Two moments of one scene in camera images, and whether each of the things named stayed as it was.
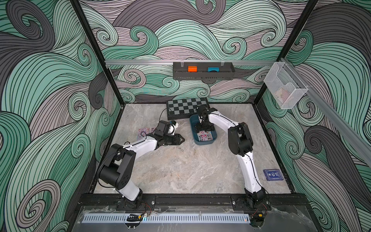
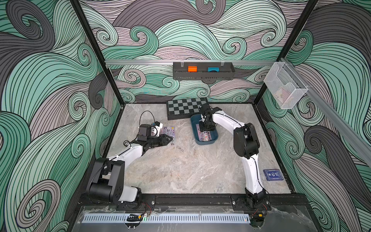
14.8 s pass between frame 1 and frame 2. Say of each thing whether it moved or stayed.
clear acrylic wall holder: stayed
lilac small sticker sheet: moved
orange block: stayed
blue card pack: stayed
